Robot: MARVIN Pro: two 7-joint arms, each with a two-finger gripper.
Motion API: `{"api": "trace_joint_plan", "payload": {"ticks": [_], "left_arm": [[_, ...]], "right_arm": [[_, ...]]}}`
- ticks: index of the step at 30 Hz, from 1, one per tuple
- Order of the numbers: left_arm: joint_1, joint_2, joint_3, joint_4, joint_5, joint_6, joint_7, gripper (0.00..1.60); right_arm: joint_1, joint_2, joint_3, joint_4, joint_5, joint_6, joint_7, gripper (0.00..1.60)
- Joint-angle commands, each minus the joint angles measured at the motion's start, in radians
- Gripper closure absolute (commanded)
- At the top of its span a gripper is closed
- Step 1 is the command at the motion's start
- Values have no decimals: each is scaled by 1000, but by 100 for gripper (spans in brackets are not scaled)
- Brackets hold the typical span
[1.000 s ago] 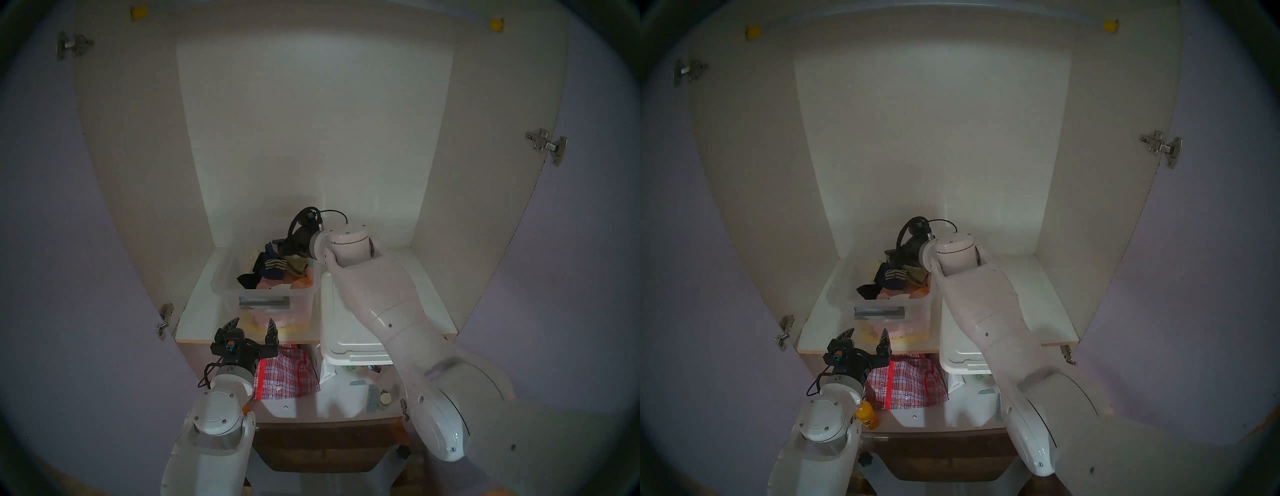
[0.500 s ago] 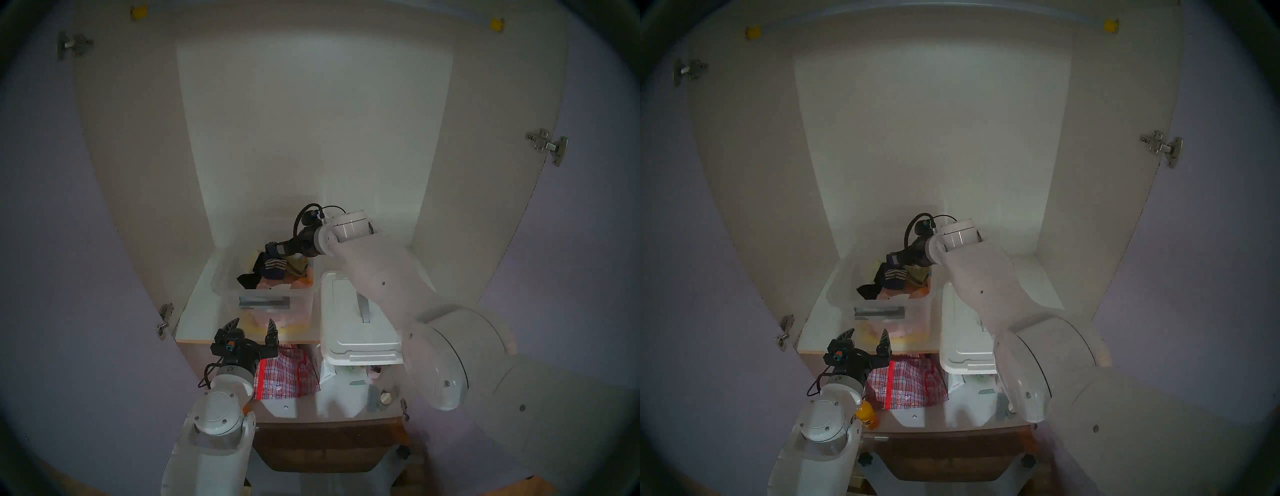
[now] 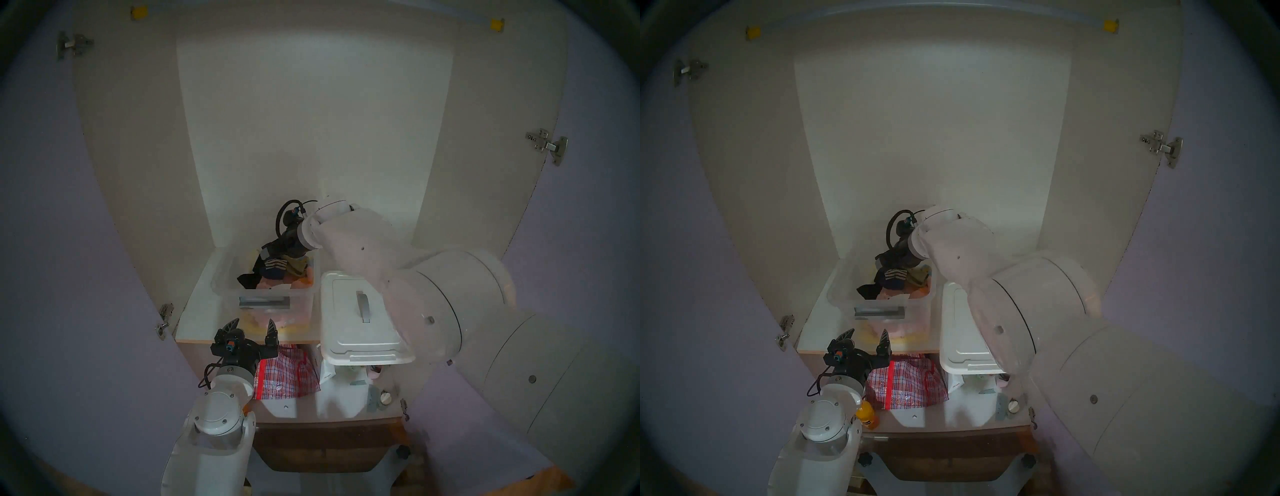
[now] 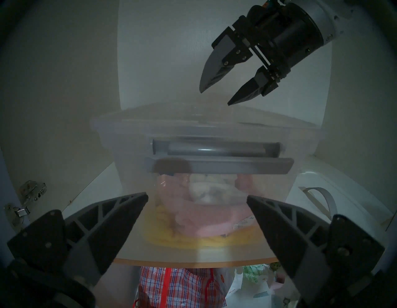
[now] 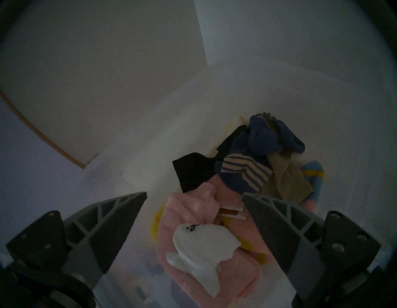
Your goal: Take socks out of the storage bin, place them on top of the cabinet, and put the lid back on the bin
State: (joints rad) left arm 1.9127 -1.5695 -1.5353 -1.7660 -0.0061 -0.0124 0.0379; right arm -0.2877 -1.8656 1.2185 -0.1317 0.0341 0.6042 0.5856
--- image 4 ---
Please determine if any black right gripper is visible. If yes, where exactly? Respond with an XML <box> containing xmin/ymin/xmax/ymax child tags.
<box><xmin>198</xmin><ymin>0</ymin><xmax>324</xmax><ymax>106</ymax></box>

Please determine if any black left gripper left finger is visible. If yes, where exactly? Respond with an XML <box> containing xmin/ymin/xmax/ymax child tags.
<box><xmin>7</xmin><ymin>192</ymin><xmax>149</xmax><ymax>289</ymax></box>

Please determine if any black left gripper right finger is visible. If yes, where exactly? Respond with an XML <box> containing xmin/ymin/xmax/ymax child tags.
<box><xmin>247</xmin><ymin>195</ymin><xmax>386</xmax><ymax>302</ymax></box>

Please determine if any white bin lid grey handle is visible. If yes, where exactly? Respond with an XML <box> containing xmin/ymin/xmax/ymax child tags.
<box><xmin>292</xmin><ymin>155</ymin><xmax>397</xmax><ymax>249</ymax></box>

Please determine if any clear plastic storage bin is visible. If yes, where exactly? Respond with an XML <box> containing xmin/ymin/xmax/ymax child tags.
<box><xmin>91</xmin><ymin>101</ymin><xmax>326</xmax><ymax>260</ymax></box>

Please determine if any metal cabinet door hinge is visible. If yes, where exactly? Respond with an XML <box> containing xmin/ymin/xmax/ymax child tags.
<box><xmin>4</xmin><ymin>181</ymin><xmax>47</xmax><ymax>229</ymax></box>

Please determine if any lilac cabinet door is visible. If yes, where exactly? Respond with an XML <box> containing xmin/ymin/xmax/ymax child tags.
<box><xmin>0</xmin><ymin>146</ymin><xmax>22</xmax><ymax>270</ymax></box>

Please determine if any green patterned pack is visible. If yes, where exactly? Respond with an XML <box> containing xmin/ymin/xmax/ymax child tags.
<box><xmin>243</xmin><ymin>264</ymin><xmax>270</xmax><ymax>283</ymax></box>

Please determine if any white carton box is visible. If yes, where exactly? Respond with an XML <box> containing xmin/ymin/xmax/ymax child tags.
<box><xmin>225</xmin><ymin>269</ymin><xmax>246</xmax><ymax>299</ymax></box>

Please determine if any yellow cloth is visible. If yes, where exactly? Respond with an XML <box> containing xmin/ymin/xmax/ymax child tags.
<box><xmin>144</xmin><ymin>206</ymin><xmax>261</xmax><ymax>249</ymax></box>

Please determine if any red plaid woven bag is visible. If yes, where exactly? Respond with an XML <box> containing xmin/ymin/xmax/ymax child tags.
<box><xmin>133</xmin><ymin>266</ymin><xmax>228</xmax><ymax>308</ymax></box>

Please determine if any pink cloth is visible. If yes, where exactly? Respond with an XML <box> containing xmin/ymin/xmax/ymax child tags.
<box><xmin>155</xmin><ymin>174</ymin><xmax>264</xmax><ymax>238</ymax></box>

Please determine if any white fluffy cloth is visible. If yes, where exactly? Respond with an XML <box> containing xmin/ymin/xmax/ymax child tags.
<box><xmin>186</xmin><ymin>174</ymin><xmax>245</xmax><ymax>205</ymax></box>

